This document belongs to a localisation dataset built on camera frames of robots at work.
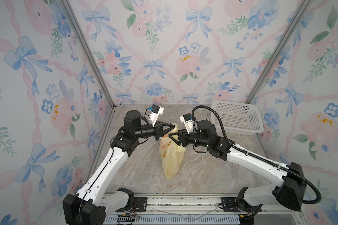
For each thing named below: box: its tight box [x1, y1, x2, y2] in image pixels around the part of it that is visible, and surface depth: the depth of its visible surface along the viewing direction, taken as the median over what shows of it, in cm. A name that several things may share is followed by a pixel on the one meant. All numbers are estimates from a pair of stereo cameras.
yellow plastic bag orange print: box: [158, 122, 187, 180], surface depth 73 cm
